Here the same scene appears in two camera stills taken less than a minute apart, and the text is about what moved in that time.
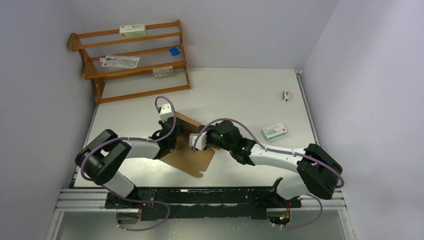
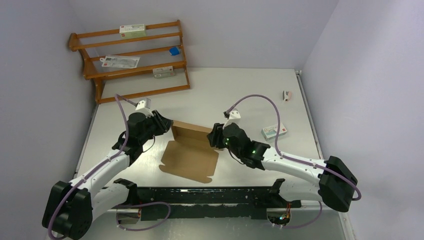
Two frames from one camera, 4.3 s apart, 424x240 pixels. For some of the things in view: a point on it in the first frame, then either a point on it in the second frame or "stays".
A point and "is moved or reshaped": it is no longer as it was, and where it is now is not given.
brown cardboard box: x=183 y=155 is moved or reshaped
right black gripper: x=209 y=129 stays
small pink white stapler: x=287 y=95 stays
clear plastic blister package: x=129 y=62 stays
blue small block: x=174 y=51 stays
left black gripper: x=160 y=122 to x=163 y=122
